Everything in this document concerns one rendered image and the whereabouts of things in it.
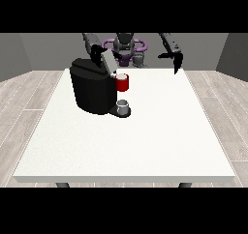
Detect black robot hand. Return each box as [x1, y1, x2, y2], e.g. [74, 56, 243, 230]
[89, 44, 109, 68]
[157, 51, 185, 75]

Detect black coffee machine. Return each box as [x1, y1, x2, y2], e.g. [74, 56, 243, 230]
[69, 57, 132, 118]

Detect pale grey machine lid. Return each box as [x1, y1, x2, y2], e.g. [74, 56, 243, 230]
[100, 50, 118, 75]

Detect red pod holder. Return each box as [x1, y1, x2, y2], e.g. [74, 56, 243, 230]
[114, 73, 130, 93]

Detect grey robot trunk purple rings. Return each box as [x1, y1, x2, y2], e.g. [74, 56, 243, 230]
[102, 33, 150, 69]

